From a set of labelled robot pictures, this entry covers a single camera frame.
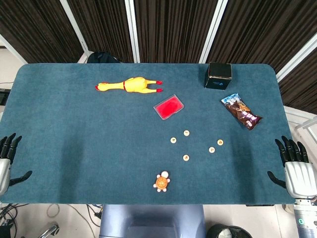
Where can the chrome metal leg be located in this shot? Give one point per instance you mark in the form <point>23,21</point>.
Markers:
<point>50,229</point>

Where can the orange turtle toy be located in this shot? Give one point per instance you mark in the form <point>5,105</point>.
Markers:
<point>161,183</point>

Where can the blue felt table cover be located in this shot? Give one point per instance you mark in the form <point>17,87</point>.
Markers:
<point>99,148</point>

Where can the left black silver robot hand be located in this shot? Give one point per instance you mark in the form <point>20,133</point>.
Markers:
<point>5,173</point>

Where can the white partition post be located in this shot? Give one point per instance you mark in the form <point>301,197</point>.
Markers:
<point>12,50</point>
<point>297,59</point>
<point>214,29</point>
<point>74,24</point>
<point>132,29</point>

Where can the yellow rubber chicken toy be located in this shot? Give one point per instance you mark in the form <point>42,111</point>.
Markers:
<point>135,85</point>

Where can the round wooden chess piece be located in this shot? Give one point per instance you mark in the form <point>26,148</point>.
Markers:
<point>220,142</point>
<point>211,149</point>
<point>186,133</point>
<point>174,140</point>
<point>186,157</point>

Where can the brown blue snack bag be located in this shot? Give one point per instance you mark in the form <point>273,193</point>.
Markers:
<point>241,111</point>

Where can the black cardboard box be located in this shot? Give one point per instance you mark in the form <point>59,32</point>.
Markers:
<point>218,74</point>

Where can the white metal rack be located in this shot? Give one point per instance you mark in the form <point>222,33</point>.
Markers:
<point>305,122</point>

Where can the red ink pad case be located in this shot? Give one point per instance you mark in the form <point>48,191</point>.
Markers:
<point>168,107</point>

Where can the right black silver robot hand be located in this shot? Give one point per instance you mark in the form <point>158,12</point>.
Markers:
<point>301,178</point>

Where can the black device on floor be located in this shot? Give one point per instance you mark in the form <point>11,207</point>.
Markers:
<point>3,98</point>

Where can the black bag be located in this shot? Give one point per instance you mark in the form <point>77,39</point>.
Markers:
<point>101,57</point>

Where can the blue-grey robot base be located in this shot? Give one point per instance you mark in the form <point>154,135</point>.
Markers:
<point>148,220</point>

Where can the black waste bin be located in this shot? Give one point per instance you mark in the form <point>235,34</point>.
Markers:
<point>218,231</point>

